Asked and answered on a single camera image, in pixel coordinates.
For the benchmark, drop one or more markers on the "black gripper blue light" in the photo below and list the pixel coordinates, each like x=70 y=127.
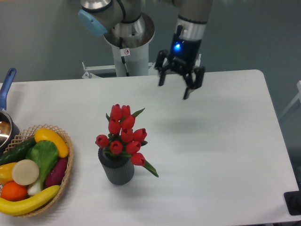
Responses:
x=181 y=60

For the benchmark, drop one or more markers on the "red tulip bouquet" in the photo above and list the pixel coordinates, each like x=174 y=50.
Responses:
x=122 y=140

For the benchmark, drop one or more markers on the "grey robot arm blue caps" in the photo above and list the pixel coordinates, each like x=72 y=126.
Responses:
x=129 y=31

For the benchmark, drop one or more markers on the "dark grey ribbed vase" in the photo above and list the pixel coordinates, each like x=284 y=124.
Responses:
x=119 y=170

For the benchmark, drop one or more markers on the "green bok choy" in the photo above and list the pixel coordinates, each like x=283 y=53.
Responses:
x=45 y=155

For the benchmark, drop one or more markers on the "woven wicker basket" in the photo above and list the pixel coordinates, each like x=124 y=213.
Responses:
x=29 y=133

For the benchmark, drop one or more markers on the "purple sweet potato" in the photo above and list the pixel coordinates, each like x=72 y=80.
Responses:
x=56 y=175

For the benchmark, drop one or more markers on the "black device at table edge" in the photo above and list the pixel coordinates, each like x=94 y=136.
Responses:
x=293 y=202

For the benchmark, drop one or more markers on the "dark green cucumber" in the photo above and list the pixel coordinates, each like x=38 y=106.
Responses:
x=18 y=152

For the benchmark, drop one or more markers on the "beige round slice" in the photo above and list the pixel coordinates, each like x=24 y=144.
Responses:
x=25 y=172

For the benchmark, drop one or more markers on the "yellow bell pepper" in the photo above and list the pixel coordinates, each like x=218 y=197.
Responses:
x=6 y=173

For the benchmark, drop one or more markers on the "orange fruit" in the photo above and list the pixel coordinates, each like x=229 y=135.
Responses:
x=14 y=192

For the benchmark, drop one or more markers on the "yellow banana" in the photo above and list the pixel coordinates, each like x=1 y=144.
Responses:
x=30 y=204

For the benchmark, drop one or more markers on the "white furniture frame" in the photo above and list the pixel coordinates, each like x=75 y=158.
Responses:
x=293 y=105

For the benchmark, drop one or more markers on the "blue handled saucepan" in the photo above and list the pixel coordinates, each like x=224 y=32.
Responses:
x=8 y=129

